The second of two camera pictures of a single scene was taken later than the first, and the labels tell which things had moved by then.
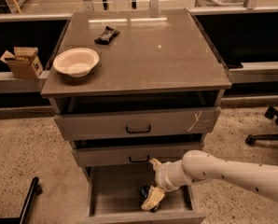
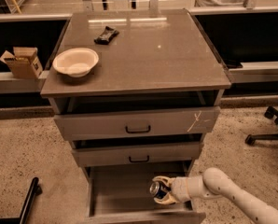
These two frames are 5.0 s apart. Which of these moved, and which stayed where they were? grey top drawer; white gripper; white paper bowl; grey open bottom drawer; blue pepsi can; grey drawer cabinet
Moved: white gripper; blue pepsi can
Stayed: grey top drawer; white paper bowl; grey drawer cabinet; grey open bottom drawer
